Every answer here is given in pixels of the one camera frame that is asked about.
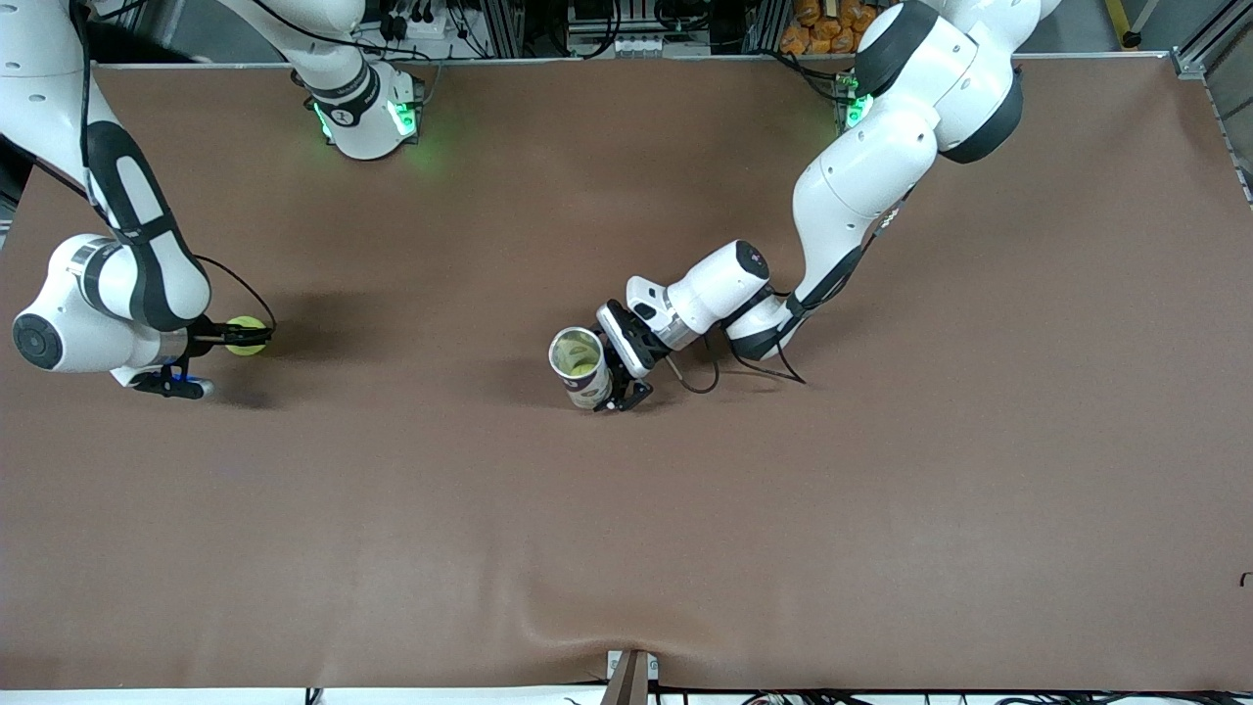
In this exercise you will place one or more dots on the yellow pole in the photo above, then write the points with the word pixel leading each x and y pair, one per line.
pixel 1121 20

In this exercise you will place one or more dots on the white power strip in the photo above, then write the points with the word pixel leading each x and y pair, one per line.
pixel 421 22

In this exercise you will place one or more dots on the aluminium frame profile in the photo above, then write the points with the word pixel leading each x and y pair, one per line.
pixel 1199 49

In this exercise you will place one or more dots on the Wilson print tennis ball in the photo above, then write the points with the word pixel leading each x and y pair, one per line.
pixel 245 322

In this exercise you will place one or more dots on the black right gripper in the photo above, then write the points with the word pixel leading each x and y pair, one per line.
pixel 208 336

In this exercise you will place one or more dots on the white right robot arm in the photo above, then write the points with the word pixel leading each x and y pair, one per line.
pixel 73 294

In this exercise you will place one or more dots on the grey table clamp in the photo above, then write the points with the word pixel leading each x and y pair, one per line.
pixel 631 676

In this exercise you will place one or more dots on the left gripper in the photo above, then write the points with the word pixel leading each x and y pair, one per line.
pixel 621 345

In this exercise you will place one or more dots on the brown table mat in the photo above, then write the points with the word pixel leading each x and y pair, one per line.
pixel 626 539

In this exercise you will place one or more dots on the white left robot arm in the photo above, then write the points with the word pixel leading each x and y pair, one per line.
pixel 861 176

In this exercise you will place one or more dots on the white connector block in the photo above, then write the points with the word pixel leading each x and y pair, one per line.
pixel 641 45

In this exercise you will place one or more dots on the orange objects pile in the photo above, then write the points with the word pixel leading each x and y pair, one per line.
pixel 822 27

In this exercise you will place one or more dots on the white navy tennis ball can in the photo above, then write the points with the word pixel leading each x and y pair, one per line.
pixel 592 392

